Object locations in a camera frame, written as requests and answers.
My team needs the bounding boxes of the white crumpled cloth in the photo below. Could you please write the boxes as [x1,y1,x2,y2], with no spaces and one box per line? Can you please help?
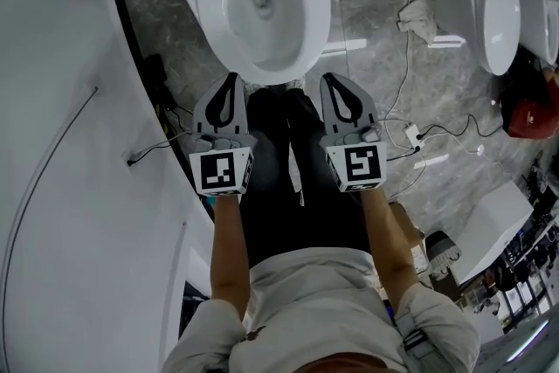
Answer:
[397,0,438,45]

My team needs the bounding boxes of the black floor cable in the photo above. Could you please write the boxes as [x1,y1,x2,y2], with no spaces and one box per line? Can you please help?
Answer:
[383,113,510,162]

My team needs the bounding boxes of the white toilet bowl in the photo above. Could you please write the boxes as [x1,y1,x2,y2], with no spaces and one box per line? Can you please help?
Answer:
[168,0,333,87]

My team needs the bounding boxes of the black wall plug cable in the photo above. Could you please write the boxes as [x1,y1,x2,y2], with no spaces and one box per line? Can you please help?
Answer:
[126,107,196,167]

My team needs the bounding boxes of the black power adapter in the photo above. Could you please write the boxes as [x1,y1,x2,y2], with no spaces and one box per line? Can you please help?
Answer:
[143,54,171,110]

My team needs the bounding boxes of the white power adapter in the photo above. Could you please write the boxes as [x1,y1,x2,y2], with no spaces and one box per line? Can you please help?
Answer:
[404,121,427,148]

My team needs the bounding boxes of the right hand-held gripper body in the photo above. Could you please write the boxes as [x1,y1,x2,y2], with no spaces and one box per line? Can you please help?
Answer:
[318,124,388,192]

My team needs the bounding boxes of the white rectangular tub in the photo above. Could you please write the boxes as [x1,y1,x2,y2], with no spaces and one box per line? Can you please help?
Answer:
[452,180,535,286]

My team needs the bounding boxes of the white floor cable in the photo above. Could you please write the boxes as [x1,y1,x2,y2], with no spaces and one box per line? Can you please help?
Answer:
[383,0,427,128]

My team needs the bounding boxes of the person's right forearm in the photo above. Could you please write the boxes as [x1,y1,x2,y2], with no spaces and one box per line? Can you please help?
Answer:
[358,186,424,320]

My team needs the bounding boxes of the white toilet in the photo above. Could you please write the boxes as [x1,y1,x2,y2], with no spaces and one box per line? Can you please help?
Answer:
[418,0,543,78]
[510,0,559,67]

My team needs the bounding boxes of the grey knitted item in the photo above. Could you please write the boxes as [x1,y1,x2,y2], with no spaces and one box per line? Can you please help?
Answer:
[424,230,462,281]

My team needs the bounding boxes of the thin black wall conduit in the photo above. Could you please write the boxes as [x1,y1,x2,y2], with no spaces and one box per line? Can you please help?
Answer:
[0,86,100,307]

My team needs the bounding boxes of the person's black trousers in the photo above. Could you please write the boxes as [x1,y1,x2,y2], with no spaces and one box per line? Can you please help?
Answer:
[238,86,375,272]

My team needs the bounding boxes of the person's light grey shirt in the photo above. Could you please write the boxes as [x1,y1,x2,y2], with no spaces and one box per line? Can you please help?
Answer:
[163,246,481,373]

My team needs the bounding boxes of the person's left forearm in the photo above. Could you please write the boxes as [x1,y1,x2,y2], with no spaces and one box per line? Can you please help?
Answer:
[209,192,253,322]

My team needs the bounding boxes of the dark framed window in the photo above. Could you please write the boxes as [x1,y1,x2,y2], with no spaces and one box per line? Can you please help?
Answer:
[178,280,211,342]

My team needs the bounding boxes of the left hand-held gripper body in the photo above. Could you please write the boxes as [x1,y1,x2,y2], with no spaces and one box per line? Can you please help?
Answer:
[188,132,257,197]

